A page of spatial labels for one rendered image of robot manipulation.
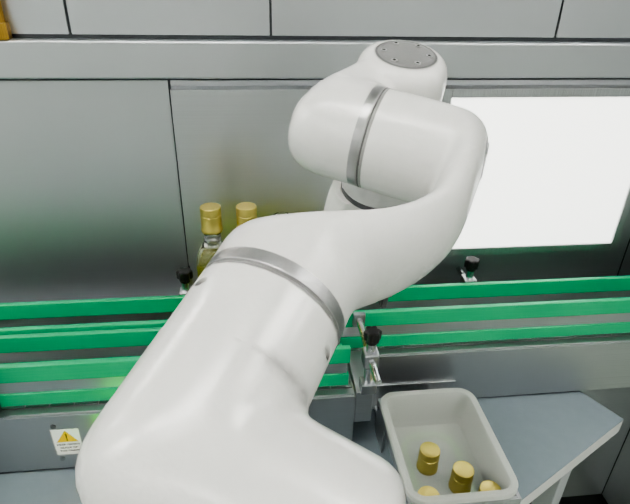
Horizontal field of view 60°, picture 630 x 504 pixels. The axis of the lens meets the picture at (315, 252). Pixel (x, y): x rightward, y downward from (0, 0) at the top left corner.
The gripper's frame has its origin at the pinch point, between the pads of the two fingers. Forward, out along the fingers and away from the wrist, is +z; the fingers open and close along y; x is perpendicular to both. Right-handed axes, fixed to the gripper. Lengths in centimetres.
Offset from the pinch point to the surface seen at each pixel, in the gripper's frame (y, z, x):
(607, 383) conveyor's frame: -59, 45, -10
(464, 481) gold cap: -19.6, 36.6, 9.5
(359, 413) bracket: -5.5, 37.3, -4.0
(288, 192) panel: 3.8, 16.4, -38.8
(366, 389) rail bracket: -6.0, 31.1, -4.9
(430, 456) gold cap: -15.5, 37.1, 4.8
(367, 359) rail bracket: -5.7, 24.8, -6.6
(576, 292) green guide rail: -53, 32, -23
